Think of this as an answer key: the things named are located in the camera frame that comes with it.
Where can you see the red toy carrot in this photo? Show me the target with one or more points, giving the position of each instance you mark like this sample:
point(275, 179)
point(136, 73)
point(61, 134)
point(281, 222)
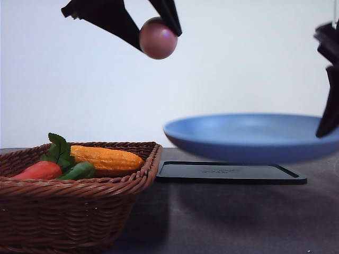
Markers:
point(44, 170)

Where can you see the black rectangular tray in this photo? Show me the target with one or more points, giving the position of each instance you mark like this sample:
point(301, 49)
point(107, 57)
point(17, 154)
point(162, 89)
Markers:
point(226, 172)

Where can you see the brown egg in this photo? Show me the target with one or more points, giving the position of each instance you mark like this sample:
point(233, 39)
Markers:
point(156, 39)

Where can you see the blue round plate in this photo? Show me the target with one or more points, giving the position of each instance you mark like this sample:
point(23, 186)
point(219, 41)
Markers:
point(249, 137)

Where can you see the green toy pepper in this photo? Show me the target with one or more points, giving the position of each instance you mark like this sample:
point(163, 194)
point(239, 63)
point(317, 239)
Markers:
point(79, 171)

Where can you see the brown wicker basket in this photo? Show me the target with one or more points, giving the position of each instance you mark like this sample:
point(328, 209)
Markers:
point(90, 215)

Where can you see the yellow toy corn cob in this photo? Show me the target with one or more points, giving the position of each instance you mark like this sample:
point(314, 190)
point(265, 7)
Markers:
point(104, 159)

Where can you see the green carrot leaves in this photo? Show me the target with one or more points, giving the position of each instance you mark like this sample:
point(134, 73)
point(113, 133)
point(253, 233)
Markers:
point(59, 152)

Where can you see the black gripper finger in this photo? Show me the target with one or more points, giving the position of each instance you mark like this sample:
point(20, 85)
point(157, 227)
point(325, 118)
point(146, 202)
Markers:
point(331, 115)
point(167, 10)
point(111, 15)
point(328, 39)

